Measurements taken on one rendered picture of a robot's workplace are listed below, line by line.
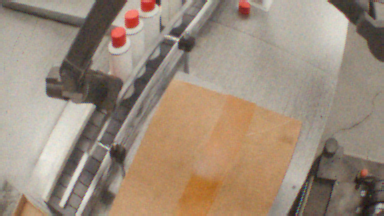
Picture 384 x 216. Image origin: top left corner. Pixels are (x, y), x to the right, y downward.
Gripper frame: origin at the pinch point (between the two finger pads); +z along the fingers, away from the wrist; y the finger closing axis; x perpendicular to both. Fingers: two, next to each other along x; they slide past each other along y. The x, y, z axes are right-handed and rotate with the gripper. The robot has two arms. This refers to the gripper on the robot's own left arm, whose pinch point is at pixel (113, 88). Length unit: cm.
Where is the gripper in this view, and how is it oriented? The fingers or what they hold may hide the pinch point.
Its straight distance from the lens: 120.2
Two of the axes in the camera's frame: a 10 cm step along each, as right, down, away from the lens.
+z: 2.8, -0.2, 9.6
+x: -3.5, 9.3, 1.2
